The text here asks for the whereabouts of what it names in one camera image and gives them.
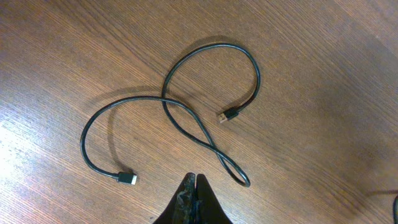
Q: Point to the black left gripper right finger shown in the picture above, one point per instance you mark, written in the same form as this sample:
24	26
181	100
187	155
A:
207	207

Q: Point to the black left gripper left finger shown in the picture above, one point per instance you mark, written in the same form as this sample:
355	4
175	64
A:
180	209

